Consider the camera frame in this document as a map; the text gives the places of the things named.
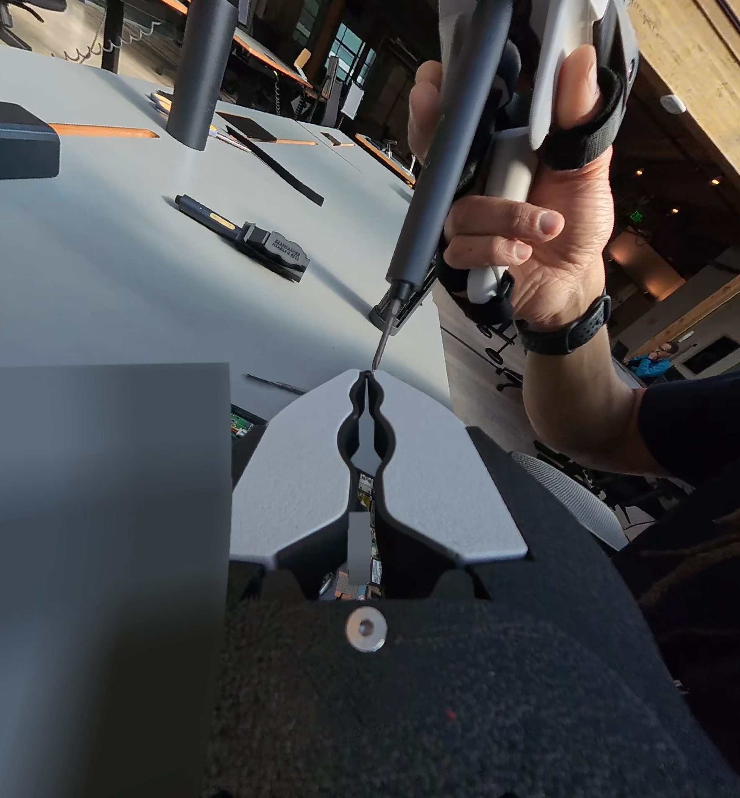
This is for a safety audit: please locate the black tool with yellow label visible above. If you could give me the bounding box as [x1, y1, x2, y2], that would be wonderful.
[175, 193, 311, 283]

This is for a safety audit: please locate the black office chair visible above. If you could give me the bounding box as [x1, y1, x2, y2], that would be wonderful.
[0, 0, 65, 51]

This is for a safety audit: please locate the black wristwatch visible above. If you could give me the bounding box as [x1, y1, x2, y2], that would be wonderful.
[515, 293, 614, 356]

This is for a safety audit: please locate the grey mesh office chair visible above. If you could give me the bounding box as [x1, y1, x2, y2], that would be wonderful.
[510, 450, 629, 551]

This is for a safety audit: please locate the orange-edged grey table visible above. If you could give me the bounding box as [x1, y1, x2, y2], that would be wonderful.
[295, 118, 417, 187]

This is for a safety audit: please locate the dark grey round desk post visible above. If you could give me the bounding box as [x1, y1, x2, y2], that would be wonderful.
[166, 0, 240, 152]

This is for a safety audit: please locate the person's right forearm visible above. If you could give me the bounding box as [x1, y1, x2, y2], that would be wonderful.
[522, 324, 666, 480]

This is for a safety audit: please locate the person's right hand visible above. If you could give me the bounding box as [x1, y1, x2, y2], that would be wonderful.
[407, 44, 617, 333]

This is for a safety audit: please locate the dark grey metal case sleeve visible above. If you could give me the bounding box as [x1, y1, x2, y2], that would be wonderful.
[0, 96, 61, 182]

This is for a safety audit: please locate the black laptop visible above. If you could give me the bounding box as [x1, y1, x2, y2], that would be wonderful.
[229, 405, 388, 602]

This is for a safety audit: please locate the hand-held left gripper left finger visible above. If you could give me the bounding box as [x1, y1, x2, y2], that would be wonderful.
[229, 368, 371, 571]

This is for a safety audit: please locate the black electric screwdriver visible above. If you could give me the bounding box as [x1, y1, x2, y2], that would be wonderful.
[370, 0, 515, 375]

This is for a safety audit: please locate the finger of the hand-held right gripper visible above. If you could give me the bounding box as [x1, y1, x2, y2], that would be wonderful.
[437, 0, 480, 64]

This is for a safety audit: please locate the black flat strip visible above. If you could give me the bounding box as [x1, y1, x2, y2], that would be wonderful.
[225, 123, 325, 207]

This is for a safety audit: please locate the person's dark clothing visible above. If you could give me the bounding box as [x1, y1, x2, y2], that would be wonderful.
[613, 368, 740, 798]

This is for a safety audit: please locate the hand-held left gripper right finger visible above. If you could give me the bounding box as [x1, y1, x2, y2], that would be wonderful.
[370, 369, 528, 566]

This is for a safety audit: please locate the thin black pry tool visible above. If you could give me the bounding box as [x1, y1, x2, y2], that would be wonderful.
[245, 373, 308, 395]

